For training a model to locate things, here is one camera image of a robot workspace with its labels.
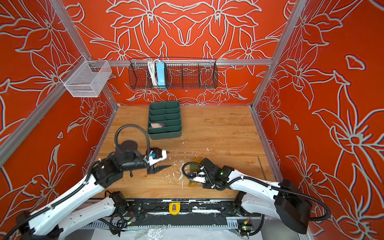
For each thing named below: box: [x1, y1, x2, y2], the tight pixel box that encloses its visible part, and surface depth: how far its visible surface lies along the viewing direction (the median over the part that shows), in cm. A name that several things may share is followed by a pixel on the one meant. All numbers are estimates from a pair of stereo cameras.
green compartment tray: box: [148, 101, 183, 140], surface depth 106 cm
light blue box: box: [156, 62, 166, 87], surface depth 92 cm
